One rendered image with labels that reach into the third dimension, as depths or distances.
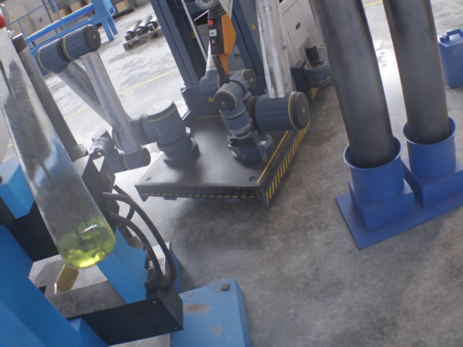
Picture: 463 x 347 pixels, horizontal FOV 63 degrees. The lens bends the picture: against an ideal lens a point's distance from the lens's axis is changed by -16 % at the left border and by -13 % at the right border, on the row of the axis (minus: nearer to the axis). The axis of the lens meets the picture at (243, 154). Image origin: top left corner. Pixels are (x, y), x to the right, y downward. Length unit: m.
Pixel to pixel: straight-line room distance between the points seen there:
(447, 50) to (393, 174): 1.36
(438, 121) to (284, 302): 1.08
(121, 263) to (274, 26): 1.48
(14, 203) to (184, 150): 1.77
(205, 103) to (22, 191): 2.20
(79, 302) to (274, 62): 1.50
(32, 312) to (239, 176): 1.50
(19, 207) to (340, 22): 1.27
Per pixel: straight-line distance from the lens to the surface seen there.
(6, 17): 1.79
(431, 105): 1.96
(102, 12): 9.92
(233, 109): 1.96
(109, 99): 2.28
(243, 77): 2.05
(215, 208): 2.68
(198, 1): 1.67
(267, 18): 2.30
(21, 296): 1.29
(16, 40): 1.73
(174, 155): 2.78
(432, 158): 2.09
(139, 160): 2.38
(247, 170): 2.42
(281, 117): 2.24
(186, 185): 2.51
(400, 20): 1.80
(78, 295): 1.62
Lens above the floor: 1.52
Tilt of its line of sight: 30 degrees down
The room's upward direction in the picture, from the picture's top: 22 degrees counter-clockwise
